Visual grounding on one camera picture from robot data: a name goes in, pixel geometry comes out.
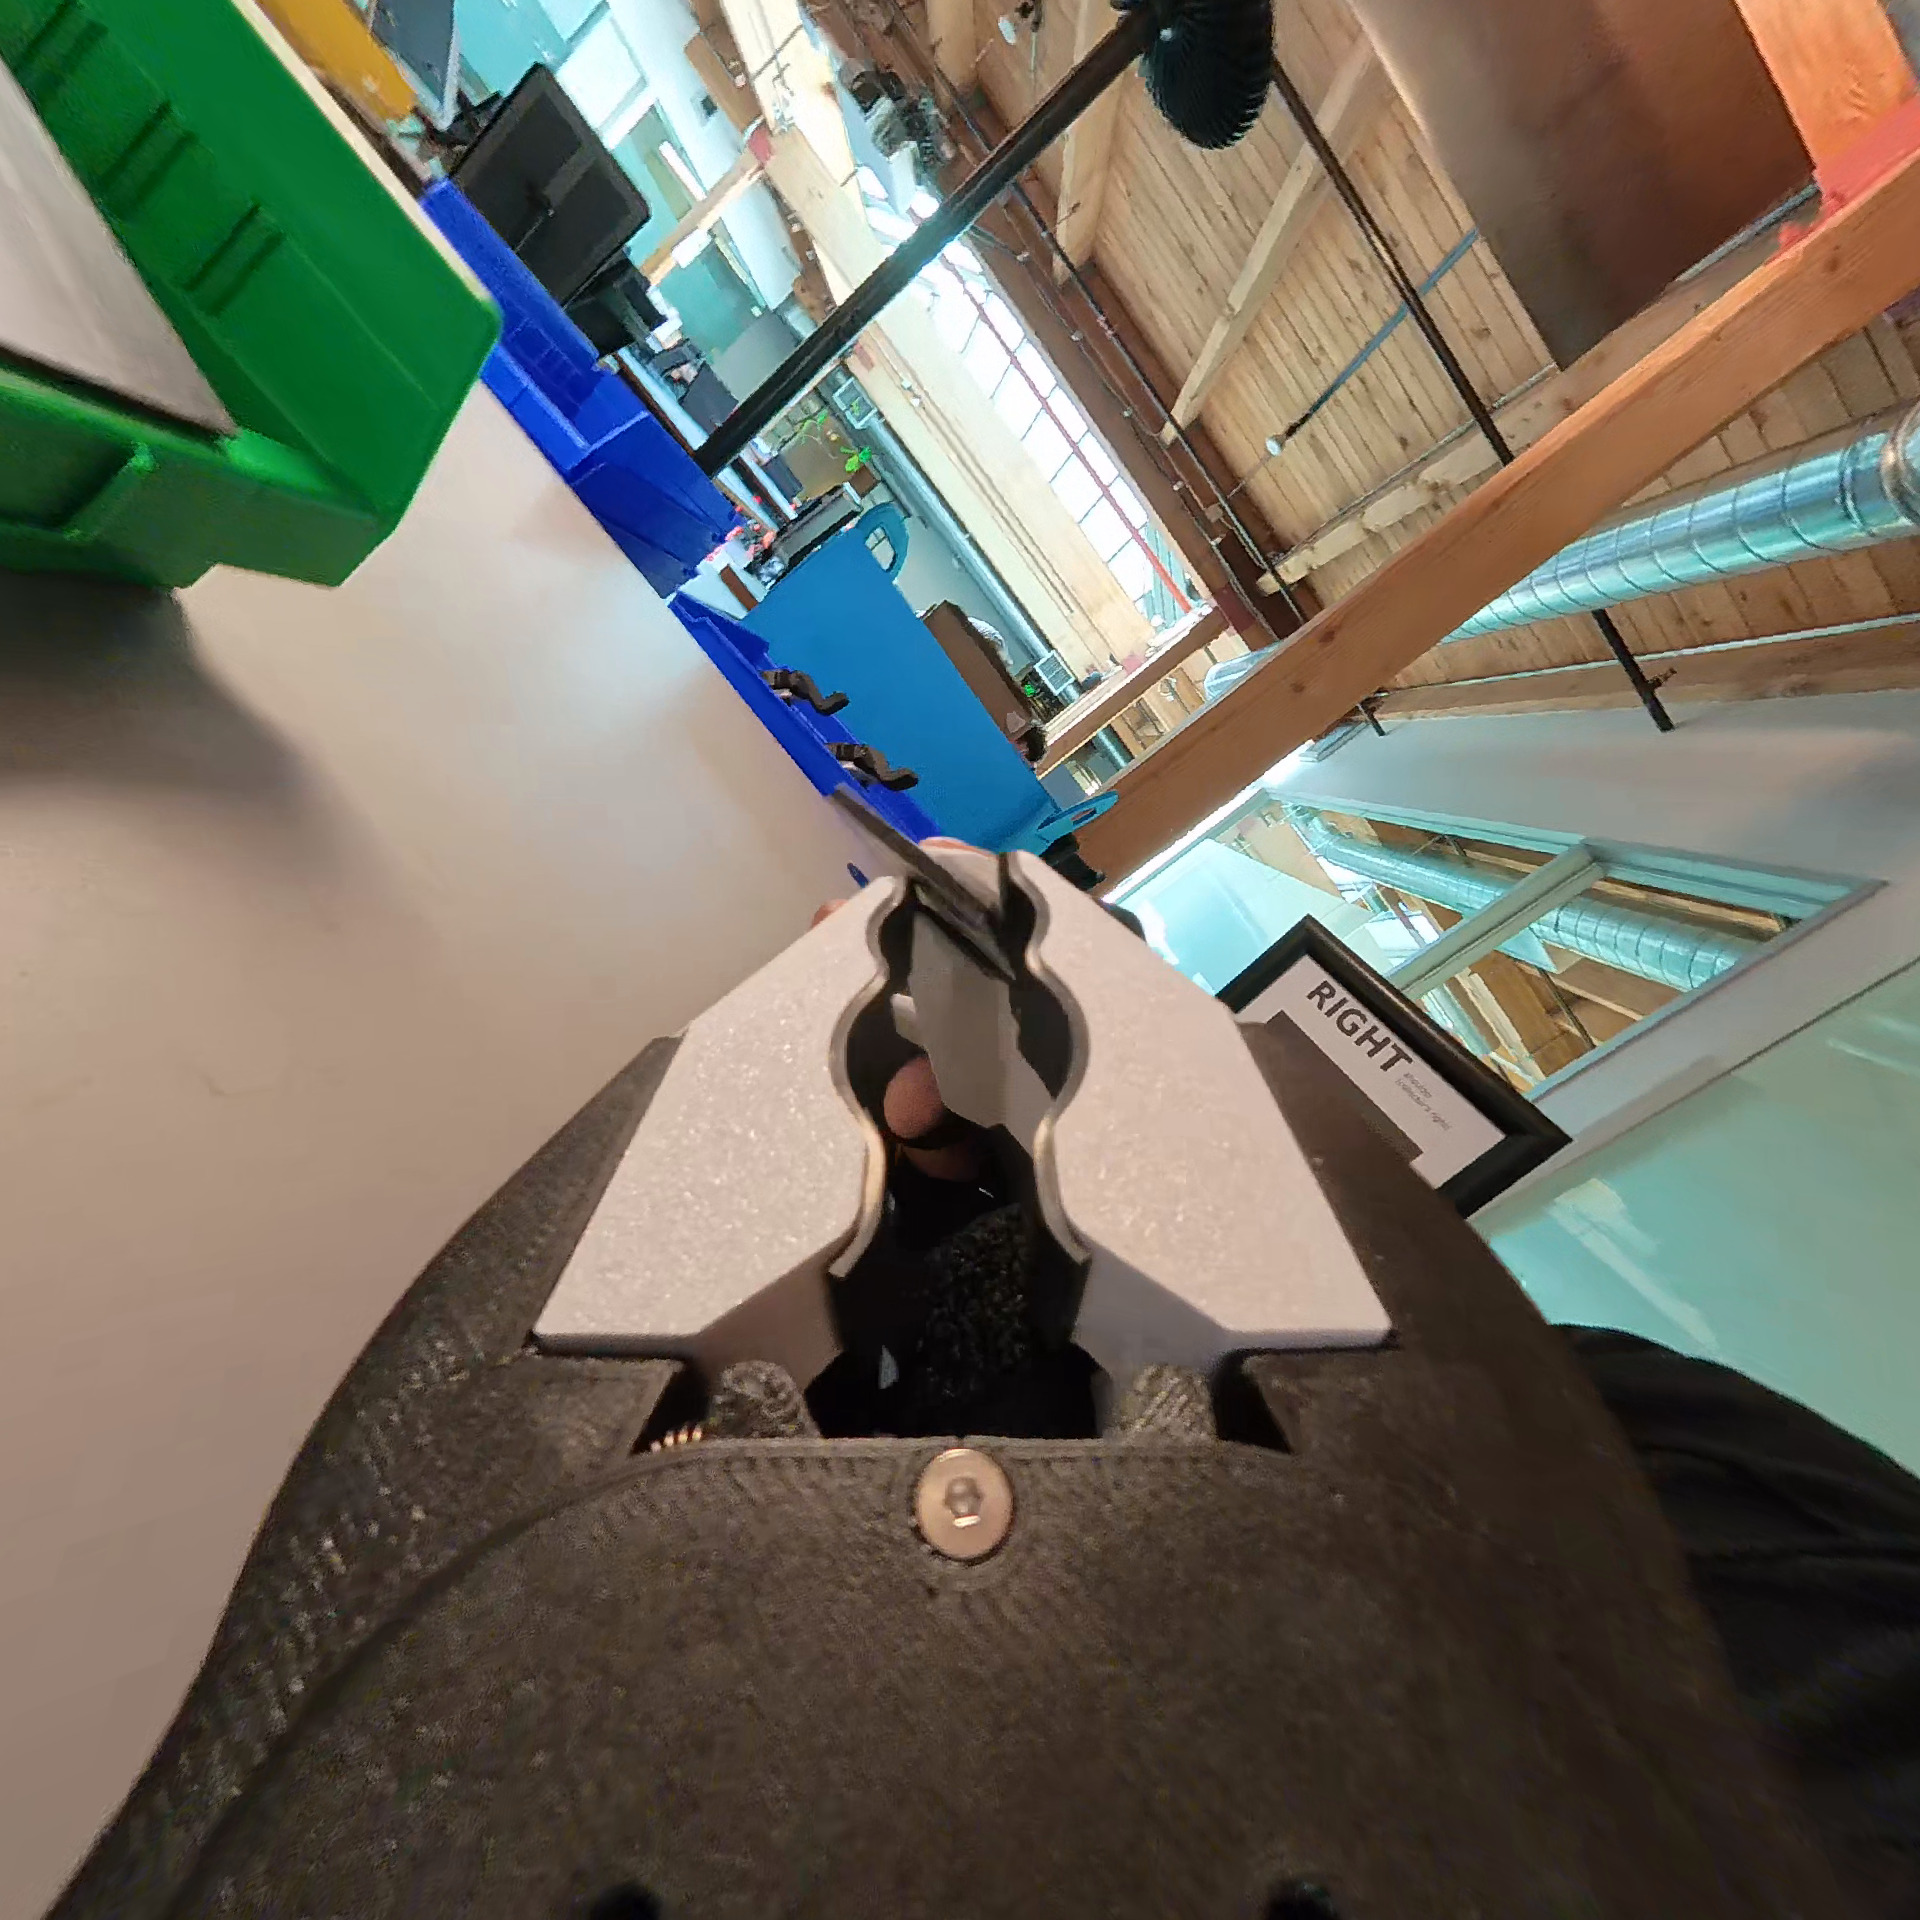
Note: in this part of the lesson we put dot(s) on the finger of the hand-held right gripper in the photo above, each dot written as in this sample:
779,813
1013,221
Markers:
975,1050

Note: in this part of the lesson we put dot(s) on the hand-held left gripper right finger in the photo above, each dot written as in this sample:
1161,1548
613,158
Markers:
1215,1200

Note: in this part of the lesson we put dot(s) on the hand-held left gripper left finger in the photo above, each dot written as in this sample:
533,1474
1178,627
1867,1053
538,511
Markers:
705,1184

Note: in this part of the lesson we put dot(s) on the thin dark card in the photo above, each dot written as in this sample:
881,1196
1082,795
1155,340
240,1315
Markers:
931,892

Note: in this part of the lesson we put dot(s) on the person's right hand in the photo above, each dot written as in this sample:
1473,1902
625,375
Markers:
917,1102

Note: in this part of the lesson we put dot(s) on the black framed marker sign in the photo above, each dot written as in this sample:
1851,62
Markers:
1382,1050

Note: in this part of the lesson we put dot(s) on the blue panel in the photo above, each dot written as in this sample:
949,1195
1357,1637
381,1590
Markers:
902,675

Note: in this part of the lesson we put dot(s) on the blue plastic bin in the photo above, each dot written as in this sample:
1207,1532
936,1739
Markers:
779,720
629,451

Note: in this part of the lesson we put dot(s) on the black monitor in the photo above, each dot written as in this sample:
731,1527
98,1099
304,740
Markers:
547,172

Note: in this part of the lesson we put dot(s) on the black floor lamp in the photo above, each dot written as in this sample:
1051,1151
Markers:
1215,67

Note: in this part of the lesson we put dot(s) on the green plastic bin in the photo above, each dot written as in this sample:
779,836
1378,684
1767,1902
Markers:
270,254

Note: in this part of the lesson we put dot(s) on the black flat sheet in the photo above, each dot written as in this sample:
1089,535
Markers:
75,285

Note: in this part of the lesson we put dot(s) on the yellow bin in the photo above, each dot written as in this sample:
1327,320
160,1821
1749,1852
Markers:
345,54

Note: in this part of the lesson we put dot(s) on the silver ventilation duct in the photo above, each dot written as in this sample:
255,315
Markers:
1725,517
1622,932

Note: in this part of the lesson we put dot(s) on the wooden post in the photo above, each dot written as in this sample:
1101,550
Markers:
1501,511

